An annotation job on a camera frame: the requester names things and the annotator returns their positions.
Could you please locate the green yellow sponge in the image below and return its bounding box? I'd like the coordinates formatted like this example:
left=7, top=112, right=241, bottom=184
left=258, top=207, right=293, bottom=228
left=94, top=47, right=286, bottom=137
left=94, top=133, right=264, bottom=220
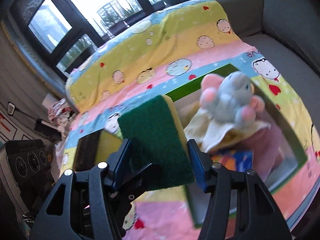
left=118, top=95, right=195, bottom=191

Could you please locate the purple knitted cloth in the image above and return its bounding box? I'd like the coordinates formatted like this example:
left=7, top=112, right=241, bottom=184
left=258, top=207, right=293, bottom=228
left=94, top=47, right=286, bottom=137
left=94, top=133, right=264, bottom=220
left=234, top=125, right=283, bottom=181

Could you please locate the cream fluffy cloth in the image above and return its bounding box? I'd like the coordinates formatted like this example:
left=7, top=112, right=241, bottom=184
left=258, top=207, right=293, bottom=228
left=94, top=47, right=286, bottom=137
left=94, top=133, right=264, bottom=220
left=178, top=101, right=271, bottom=153

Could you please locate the black rectangular box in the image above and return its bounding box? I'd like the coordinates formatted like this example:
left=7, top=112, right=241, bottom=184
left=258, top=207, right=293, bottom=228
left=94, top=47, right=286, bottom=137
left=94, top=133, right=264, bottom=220
left=72, top=128, right=123, bottom=173

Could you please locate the blue orange small packet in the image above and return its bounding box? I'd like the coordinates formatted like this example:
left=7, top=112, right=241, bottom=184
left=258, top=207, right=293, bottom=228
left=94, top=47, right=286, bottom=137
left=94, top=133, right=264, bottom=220
left=212, top=149, right=253, bottom=172

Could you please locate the green white open box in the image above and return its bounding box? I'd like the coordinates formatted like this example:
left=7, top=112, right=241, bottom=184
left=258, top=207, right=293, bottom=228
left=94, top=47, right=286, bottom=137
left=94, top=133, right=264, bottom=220
left=163, top=63, right=308, bottom=228

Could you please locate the grey pink plush mouse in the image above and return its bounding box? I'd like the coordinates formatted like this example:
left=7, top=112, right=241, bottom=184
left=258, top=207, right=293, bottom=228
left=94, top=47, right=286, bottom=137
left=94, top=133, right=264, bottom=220
left=200, top=71, right=265, bottom=128

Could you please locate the patterned clothes pile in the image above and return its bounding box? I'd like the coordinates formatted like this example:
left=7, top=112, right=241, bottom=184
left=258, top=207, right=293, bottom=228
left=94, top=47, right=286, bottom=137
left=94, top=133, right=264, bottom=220
left=48, top=98, right=76, bottom=138

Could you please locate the colourful cartoon blanket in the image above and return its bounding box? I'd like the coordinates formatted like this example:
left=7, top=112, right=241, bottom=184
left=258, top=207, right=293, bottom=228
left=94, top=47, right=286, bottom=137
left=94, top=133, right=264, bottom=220
left=63, top=0, right=319, bottom=229

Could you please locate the grey sofa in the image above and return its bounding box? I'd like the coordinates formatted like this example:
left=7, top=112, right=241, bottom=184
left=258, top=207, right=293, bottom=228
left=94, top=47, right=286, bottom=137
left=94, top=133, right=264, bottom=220
left=207, top=0, right=320, bottom=93

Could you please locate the window with black frame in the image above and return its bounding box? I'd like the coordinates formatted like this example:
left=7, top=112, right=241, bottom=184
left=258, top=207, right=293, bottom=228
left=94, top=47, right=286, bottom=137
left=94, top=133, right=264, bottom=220
left=9, top=0, right=189, bottom=80

